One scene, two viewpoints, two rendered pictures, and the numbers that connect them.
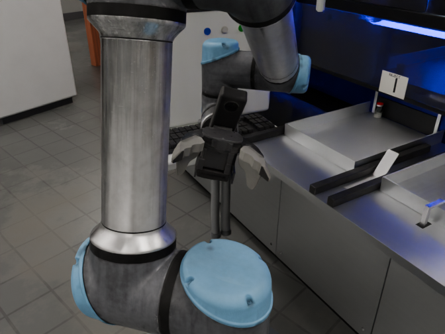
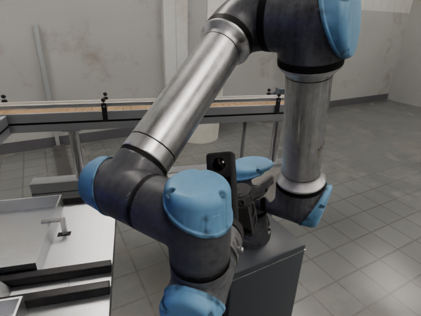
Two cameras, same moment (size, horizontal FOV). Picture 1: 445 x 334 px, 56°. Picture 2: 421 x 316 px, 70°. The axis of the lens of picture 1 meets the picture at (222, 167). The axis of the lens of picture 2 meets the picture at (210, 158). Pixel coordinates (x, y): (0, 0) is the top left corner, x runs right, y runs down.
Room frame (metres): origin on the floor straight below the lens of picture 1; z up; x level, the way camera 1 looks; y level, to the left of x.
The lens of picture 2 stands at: (1.12, 0.10, 1.35)
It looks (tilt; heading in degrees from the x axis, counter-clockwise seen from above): 24 degrees down; 197
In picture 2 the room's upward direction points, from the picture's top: 2 degrees clockwise
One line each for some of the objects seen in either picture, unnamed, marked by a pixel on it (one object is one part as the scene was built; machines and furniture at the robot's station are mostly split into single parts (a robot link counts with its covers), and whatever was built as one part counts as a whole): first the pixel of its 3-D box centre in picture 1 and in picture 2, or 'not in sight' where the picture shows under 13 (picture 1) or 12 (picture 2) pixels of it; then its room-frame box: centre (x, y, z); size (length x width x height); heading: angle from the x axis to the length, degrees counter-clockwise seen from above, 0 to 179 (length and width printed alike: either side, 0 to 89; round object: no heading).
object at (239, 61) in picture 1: (227, 67); (187, 217); (0.84, -0.01, 1.14); 0.11 x 0.08 x 0.11; 74
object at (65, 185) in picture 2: not in sight; (180, 177); (-0.37, -0.54, 0.49); 1.60 x 0.08 x 0.12; 121
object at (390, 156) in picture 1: (371, 169); (24, 281); (0.83, -0.34, 0.91); 0.14 x 0.03 x 0.06; 122
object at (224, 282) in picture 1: (222, 299); (251, 183); (0.40, 0.00, 0.96); 0.13 x 0.12 x 0.14; 74
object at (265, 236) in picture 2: not in sight; (245, 217); (0.40, -0.01, 0.84); 0.15 x 0.15 x 0.10
